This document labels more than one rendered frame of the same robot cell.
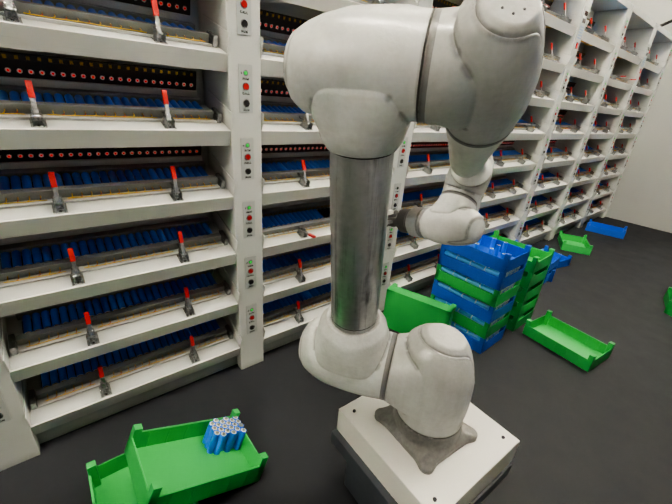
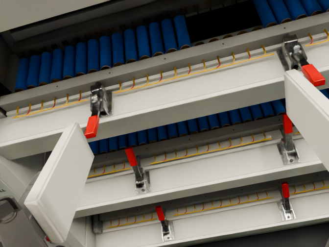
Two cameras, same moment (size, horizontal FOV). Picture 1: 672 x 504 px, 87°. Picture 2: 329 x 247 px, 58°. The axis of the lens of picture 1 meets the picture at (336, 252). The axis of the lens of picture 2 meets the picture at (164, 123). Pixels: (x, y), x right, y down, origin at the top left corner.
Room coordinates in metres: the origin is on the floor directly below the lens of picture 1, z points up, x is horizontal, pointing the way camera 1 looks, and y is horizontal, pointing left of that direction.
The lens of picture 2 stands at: (1.07, -0.19, 0.74)
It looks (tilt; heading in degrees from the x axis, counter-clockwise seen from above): 41 degrees down; 50
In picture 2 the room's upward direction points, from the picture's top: 19 degrees counter-clockwise
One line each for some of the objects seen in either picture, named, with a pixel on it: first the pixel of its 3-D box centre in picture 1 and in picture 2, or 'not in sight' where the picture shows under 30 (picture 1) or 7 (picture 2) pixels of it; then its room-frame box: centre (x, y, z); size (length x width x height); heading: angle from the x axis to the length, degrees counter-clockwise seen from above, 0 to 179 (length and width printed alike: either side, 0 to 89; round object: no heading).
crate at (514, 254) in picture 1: (484, 246); not in sight; (1.44, -0.65, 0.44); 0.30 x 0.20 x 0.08; 41
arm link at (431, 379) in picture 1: (432, 372); not in sight; (0.62, -0.24, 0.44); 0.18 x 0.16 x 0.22; 74
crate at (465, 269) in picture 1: (480, 262); not in sight; (1.44, -0.65, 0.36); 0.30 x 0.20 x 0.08; 41
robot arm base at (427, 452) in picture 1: (432, 414); not in sight; (0.63, -0.26, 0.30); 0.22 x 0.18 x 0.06; 126
